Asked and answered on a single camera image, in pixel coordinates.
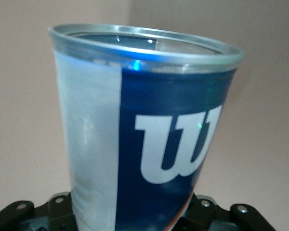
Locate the clear blue-label tennis ball can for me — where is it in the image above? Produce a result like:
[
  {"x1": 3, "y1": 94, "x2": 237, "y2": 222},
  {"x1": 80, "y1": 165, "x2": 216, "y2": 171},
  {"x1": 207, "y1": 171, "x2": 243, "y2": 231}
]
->
[{"x1": 47, "y1": 23, "x2": 246, "y2": 231}]

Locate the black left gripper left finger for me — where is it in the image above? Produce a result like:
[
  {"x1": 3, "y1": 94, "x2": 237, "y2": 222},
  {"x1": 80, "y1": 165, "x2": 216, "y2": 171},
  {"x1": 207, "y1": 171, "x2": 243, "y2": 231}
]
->
[{"x1": 0, "y1": 191, "x2": 79, "y2": 231}]

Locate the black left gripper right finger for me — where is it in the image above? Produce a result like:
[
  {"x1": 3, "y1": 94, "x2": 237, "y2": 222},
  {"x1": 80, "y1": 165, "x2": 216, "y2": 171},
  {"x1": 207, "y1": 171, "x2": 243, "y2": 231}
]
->
[{"x1": 170, "y1": 193, "x2": 279, "y2": 231}]

